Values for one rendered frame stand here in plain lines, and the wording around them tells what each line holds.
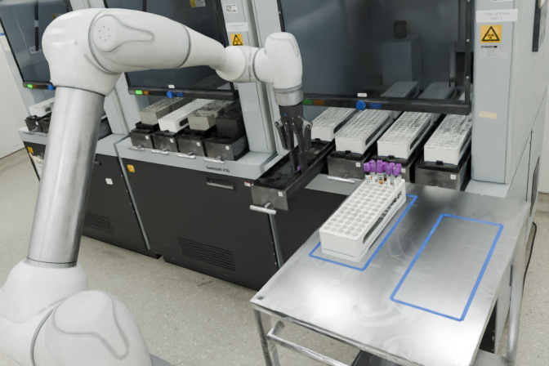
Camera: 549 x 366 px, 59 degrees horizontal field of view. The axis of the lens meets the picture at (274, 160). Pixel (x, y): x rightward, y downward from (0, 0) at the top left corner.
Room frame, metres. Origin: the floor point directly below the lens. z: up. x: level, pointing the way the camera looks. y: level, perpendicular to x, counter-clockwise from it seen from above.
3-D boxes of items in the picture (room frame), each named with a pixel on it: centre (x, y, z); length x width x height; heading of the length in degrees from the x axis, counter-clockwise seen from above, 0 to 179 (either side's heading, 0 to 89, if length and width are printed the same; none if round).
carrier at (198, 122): (1.95, 0.28, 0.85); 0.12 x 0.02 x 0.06; 54
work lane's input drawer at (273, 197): (1.61, -0.15, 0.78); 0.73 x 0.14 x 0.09; 143
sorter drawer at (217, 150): (2.05, 0.02, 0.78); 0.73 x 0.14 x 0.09; 143
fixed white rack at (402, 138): (1.52, -0.46, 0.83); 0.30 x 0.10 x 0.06; 143
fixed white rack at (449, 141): (1.42, -0.59, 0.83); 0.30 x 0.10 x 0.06; 143
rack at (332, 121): (1.75, -0.26, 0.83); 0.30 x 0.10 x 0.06; 143
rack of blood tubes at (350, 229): (1.04, -0.20, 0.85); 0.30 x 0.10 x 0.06; 141
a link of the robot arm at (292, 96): (1.43, -0.08, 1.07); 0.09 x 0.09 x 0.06
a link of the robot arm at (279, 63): (1.44, -0.07, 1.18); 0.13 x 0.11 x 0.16; 55
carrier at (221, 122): (1.86, 0.16, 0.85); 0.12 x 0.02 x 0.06; 54
